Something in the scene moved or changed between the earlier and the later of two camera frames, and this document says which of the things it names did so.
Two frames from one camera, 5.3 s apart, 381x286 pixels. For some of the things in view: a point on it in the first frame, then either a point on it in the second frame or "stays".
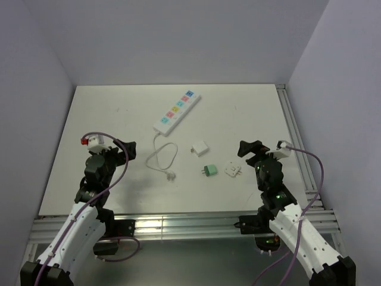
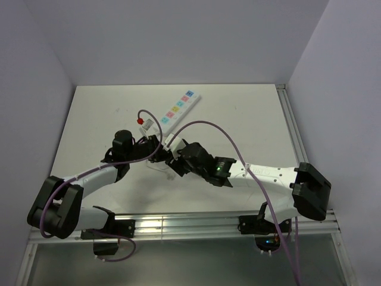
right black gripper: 256,147 -> 177,165
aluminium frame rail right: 300,151 stays
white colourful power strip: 174,115 stays
